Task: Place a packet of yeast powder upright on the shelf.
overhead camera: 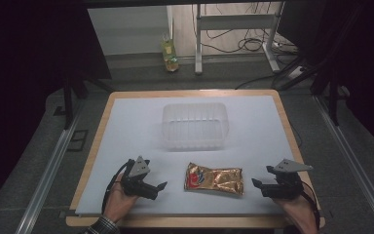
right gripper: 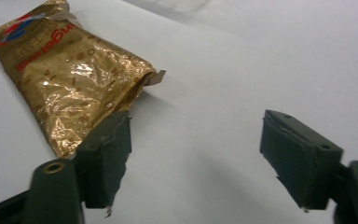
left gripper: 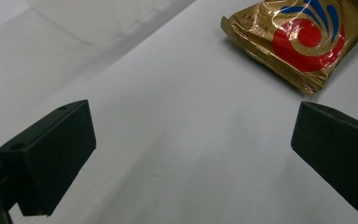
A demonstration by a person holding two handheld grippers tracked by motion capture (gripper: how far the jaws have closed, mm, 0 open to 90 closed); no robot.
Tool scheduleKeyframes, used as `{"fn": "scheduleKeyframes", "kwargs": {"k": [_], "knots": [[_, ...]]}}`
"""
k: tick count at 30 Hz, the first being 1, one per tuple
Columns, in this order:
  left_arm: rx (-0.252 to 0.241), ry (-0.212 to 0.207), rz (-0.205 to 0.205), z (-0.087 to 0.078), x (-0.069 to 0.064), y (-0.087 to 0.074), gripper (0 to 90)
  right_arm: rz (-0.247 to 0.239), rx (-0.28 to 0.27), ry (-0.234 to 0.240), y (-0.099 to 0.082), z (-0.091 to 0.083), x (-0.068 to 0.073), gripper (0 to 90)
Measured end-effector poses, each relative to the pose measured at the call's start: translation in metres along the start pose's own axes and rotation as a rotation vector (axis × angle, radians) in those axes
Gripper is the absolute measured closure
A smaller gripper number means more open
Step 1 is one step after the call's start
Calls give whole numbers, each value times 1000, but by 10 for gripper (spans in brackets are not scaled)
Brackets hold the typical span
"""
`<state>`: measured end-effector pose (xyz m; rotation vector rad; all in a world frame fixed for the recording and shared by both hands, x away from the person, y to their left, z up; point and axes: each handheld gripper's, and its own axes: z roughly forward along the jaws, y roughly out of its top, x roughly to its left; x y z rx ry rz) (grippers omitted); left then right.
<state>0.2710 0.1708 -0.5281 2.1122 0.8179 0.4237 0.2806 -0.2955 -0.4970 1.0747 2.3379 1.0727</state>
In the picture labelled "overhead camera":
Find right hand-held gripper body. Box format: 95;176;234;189
265;158;315;201

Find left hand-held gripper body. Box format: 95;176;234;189
121;155;152;198

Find gold snack packet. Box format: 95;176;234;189
183;162;244;196

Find clear plastic container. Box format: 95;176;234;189
161;102;230;152

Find person's left hand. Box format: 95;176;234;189
103;173;141;224

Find person's right hand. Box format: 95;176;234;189
274;196;319;234

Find white table mat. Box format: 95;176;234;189
75;95;297;216

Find black metal stand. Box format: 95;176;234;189
61;72;115;131
272;55;352;128

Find yellow drink bottle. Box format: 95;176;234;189
161;31;180;73

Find white power strip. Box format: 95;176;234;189
272;40;299;55

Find white panel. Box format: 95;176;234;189
87;5;173;57

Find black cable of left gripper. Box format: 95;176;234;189
100;160;131;215

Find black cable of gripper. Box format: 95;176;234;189
301;179;321;230
100;160;131;215

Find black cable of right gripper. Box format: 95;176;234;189
301;179;321;230

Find aluminium rail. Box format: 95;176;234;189
14;100;86;234
313;94;374;234

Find black floor cables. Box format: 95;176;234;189
191;2;301;91

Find white metal desk frame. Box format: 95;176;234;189
194;2;286;76

